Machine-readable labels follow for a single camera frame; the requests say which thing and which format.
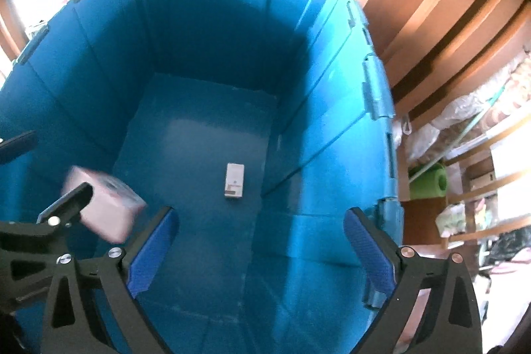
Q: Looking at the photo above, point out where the pink tissue block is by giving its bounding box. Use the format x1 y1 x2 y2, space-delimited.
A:
62 166 147 245

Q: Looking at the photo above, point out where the small white medicine box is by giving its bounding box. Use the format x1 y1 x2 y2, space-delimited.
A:
224 163 245 198

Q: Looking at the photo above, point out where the blue plastic storage bin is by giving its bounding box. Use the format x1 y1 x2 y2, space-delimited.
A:
1 0 403 353

